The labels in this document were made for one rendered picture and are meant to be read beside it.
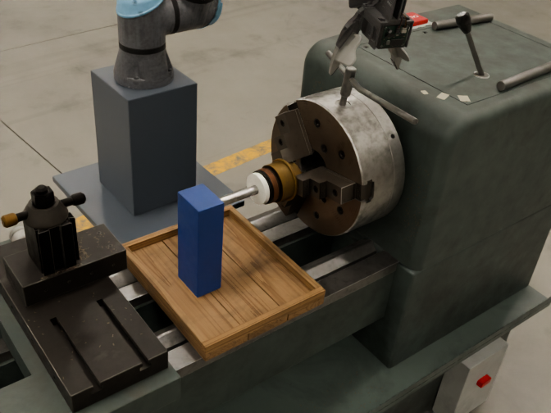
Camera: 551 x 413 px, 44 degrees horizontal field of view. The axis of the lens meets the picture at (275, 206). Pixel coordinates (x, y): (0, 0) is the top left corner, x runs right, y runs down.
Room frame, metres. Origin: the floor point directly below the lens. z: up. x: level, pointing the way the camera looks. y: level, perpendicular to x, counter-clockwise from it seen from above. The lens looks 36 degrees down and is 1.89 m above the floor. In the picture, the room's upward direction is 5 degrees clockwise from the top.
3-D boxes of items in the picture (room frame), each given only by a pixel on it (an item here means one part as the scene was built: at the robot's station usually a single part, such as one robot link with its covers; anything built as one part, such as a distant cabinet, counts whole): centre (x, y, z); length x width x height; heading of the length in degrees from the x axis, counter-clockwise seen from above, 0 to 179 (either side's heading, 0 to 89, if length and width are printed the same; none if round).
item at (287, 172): (1.22, 0.00, 1.08); 0.09 x 0.09 x 0.09; 40
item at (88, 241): (0.99, 0.39, 1.00); 0.20 x 0.10 x 0.05; 130
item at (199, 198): (1.09, 0.15, 1.00); 0.08 x 0.06 x 0.23; 40
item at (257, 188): (1.15, 0.08, 1.08); 0.13 x 0.07 x 0.07; 130
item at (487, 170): (1.59, -0.41, 1.06); 0.59 x 0.48 x 0.39; 130
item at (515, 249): (1.59, -0.41, 0.43); 0.60 x 0.48 x 0.86; 130
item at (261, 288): (1.13, 0.11, 0.88); 0.36 x 0.30 x 0.04; 40
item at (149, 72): (1.62, 0.37, 1.15); 0.15 x 0.15 x 0.10
